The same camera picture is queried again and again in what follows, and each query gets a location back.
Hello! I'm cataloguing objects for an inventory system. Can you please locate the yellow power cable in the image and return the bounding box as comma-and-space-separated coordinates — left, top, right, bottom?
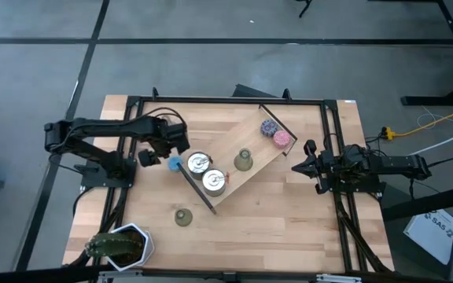
381, 101, 453, 142

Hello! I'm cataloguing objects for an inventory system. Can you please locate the silver candle tin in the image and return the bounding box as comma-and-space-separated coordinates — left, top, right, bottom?
201, 167, 230, 197

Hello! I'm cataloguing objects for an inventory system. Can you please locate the pink patterned round tin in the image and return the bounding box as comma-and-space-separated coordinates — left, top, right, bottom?
272, 130, 293, 149

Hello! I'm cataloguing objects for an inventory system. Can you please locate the black desk leg bar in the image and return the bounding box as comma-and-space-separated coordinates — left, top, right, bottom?
381, 182, 453, 221

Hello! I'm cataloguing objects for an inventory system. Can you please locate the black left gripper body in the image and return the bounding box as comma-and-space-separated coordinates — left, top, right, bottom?
138, 117, 191, 168

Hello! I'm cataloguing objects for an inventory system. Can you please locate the green ribbed glass candle holder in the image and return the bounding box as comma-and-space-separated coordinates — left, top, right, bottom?
234, 147, 254, 172
174, 208, 194, 228

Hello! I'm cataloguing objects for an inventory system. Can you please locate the small blue round candle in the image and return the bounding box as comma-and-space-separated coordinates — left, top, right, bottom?
167, 156, 184, 173

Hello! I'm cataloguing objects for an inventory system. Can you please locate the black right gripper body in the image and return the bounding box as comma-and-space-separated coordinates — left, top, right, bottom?
304, 140, 337, 196

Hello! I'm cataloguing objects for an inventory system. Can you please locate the black flat panel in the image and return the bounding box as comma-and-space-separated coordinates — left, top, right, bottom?
232, 83, 285, 99

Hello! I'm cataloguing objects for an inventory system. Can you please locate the wooden shelf riser black frame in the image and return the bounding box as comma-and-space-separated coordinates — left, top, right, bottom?
175, 103, 299, 215

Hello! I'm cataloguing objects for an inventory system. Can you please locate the white hexagonal plant pot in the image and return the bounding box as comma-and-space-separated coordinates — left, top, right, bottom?
104, 222, 156, 273

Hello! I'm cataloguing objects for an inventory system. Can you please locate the white printed cardboard box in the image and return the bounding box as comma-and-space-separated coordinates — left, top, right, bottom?
403, 208, 453, 265

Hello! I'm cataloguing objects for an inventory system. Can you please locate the green cactus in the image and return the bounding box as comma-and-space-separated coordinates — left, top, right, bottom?
84, 231, 144, 259

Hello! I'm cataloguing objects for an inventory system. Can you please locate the black tripod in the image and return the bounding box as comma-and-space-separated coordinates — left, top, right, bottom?
296, 0, 314, 19

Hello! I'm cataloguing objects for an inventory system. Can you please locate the silver metal bracket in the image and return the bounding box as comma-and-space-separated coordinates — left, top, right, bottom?
315, 274, 363, 283

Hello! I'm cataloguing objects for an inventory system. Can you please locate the dark bronze candle tin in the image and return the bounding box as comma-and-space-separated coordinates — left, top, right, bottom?
186, 151, 214, 181

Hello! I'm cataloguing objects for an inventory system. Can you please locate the black aluminium table frame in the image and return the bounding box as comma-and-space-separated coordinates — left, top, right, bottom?
75, 86, 392, 274

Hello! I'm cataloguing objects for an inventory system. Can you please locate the black desk frame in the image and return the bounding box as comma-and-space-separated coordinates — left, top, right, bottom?
367, 0, 453, 107

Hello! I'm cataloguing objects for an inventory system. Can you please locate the blue red patterned round tin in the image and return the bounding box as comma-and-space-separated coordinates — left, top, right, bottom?
260, 119, 279, 138

